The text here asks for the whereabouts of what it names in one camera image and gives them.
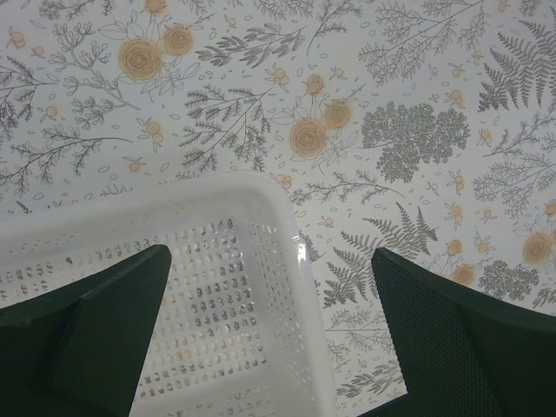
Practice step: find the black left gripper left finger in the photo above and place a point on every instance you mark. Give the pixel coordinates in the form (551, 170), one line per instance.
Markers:
(79, 350)

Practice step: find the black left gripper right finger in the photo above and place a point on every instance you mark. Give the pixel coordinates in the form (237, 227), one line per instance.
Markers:
(463, 353)

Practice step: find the white perforated plastic basket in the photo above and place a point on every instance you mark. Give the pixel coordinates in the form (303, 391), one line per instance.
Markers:
(239, 331)

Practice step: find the floral patterned table mat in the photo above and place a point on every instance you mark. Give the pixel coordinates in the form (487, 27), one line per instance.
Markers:
(424, 127)

